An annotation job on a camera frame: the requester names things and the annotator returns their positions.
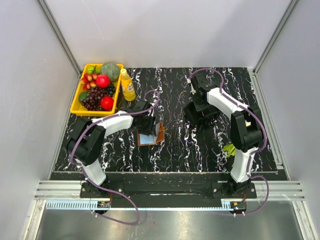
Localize brown leather card holder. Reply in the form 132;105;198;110
137;121;166;147

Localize black plastic card box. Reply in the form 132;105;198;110
183;101;221;126

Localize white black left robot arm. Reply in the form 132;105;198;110
65;100;156;198

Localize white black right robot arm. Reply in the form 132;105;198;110
183;74;267;198

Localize yellow juice bottle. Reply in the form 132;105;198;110
120;68;136;102

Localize red pomegranate lower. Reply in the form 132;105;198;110
100;96;114;111

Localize red pomegranate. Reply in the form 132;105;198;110
96;74;111;88
100;96;114;111

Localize black grape bunch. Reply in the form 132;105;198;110
106;83;117;97

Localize dark purple grape bunch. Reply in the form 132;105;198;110
80;86;107;111

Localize red pomegranate upper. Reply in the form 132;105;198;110
96;74;111;88

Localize green melon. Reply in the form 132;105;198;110
100;62;121;83

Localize green lime fruit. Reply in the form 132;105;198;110
78;91;89;103

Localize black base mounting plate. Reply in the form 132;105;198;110
80;173;257;209

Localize small red fruit cluster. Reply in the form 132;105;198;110
80;73;98;92

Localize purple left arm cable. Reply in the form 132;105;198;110
69;89;161;226

